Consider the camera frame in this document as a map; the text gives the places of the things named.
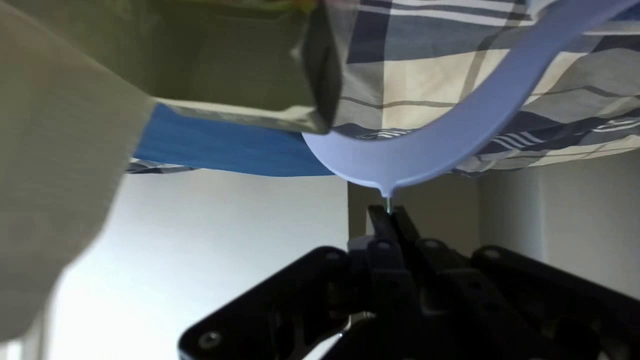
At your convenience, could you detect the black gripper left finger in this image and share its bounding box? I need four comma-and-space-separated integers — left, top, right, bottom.
179, 203, 409, 360

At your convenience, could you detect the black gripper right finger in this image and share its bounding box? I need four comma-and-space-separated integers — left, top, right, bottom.
391, 204, 640, 360

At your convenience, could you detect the blue fleece towel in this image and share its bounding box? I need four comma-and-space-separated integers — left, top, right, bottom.
300, 0, 640, 201

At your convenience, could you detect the long blue padded board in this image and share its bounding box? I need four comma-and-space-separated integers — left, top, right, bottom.
128, 102, 337, 179

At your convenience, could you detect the plaid duvet cover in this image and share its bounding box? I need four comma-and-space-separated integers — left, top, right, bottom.
292, 0, 640, 177

